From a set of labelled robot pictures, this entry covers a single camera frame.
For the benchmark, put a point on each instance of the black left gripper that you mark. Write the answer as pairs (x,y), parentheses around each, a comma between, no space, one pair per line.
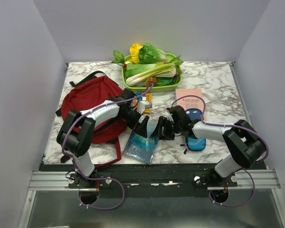
(141,128)

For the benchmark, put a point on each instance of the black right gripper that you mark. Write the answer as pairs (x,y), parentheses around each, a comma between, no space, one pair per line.
(166,135)

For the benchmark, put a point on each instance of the teal notebook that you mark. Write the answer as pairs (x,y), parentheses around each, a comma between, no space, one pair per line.
(142,149)

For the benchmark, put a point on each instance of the orange treehouse children's book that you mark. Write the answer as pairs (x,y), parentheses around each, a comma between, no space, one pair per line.
(146,97)

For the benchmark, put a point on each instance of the red student backpack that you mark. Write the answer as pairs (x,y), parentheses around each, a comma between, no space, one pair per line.
(88,93)

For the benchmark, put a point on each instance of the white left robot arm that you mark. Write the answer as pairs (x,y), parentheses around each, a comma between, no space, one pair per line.
(96,125)

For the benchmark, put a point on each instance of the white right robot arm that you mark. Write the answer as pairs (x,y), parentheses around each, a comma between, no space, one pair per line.
(245,145)

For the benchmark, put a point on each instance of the blue dinosaur pencil case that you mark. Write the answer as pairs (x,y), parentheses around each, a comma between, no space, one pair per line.
(195,145)

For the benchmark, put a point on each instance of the pink book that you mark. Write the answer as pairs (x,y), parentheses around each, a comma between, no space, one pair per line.
(191,101)

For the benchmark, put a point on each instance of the brown toy mushroom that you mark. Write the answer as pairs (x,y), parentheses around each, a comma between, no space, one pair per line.
(151,80)

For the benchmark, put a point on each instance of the toy celery stalk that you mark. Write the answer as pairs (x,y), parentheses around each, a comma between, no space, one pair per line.
(138,73)

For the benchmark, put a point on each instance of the green plastic tray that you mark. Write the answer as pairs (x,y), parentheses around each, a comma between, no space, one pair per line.
(163,84)

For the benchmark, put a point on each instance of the green leafy sprig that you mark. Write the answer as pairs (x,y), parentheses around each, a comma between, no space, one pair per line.
(118,57)

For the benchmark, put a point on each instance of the green toy lettuce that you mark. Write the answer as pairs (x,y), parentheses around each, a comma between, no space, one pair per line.
(149,54)

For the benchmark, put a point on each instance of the yellow toy flower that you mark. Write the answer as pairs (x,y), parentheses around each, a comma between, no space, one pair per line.
(134,51)

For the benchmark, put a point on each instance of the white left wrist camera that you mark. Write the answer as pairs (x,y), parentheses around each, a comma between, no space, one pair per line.
(144,107)

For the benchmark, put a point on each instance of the aluminium frame rail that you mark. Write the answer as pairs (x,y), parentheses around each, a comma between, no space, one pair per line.
(54,181)

